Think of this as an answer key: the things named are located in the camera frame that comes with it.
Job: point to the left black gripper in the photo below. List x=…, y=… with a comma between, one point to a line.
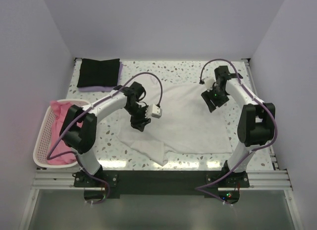
x=139, y=124

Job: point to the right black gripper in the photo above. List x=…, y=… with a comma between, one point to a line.
x=206, y=98

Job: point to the white t shirt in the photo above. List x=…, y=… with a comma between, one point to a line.
x=185, y=127

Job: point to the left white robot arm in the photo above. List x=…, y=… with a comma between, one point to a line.
x=79, y=129

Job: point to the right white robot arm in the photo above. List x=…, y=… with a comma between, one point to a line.
x=257, y=128

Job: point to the folded lavender t shirt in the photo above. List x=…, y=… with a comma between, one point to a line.
x=99, y=89

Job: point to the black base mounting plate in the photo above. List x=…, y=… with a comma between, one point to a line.
x=118, y=183

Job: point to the folded black t shirt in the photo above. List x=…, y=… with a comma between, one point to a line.
x=97, y=73

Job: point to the pink t shirt in basket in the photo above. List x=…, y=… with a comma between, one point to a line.
x=60, y=110

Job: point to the white plastic laundry basket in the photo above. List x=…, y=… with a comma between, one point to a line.
x=43, y=142

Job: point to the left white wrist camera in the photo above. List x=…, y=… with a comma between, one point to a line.
x=153, y=111

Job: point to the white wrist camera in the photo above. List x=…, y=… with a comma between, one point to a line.
x=208, y=82
x=153, y=111

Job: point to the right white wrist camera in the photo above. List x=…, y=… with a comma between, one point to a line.
x=208, y=82

